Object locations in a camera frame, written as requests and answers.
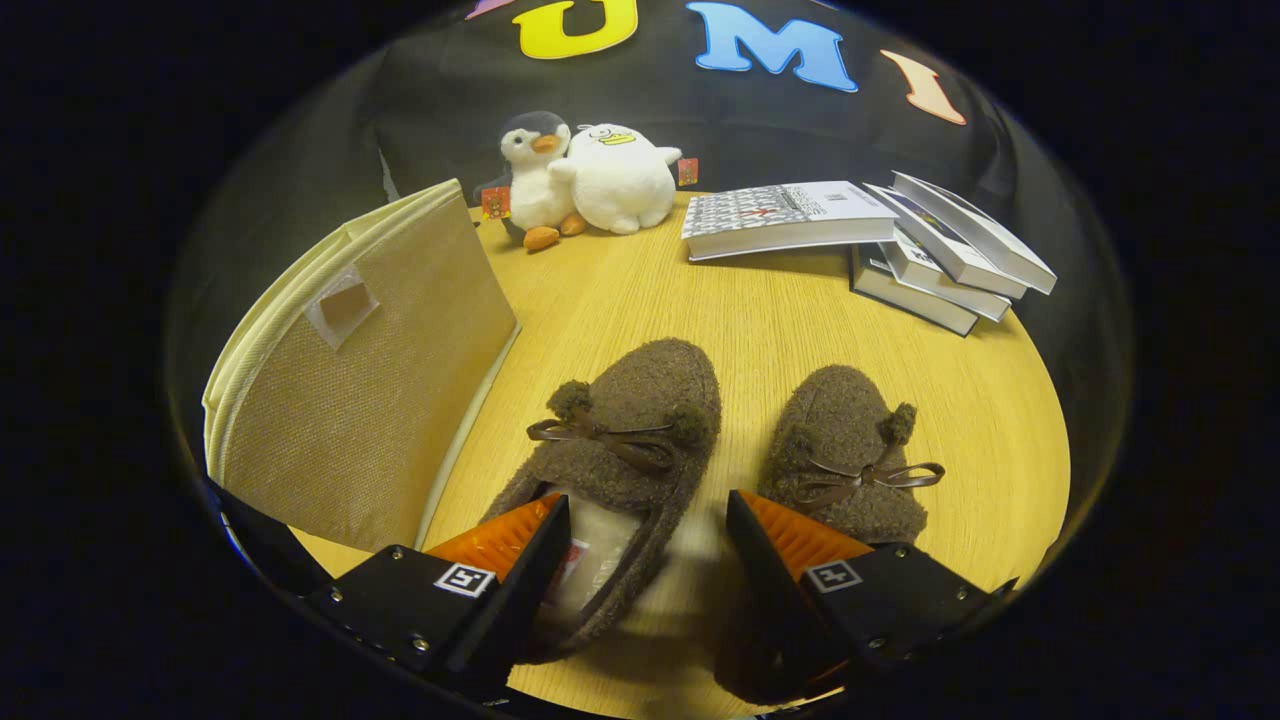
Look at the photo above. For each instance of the white book with dark picture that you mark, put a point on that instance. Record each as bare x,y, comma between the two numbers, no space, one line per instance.
985,235

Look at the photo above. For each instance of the white book with black letters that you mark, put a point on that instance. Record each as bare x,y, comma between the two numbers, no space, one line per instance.
950,290

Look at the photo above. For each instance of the white duck plush toy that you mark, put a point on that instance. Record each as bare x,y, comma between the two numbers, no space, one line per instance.
620,185

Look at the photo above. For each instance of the dark grey book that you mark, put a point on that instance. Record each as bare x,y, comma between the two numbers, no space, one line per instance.
910,300

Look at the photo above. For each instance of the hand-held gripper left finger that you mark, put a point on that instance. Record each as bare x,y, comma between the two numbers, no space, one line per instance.
525,590

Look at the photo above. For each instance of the penguin plush toy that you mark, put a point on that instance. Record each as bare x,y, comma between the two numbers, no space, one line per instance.
535,190

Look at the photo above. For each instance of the grey patterned cover book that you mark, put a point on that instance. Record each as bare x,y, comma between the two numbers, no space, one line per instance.
790,215

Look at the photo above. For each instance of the beige fabric storage box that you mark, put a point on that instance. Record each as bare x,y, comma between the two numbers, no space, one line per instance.
380,400

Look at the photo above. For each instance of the black backdrop cloth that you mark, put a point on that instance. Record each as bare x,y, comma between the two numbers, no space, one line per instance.
780,130

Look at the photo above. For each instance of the brown fuzzy shoe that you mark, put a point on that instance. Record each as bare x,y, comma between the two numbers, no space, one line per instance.
850,420
640,400

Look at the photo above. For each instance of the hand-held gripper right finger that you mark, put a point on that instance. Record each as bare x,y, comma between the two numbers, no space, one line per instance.
770,590

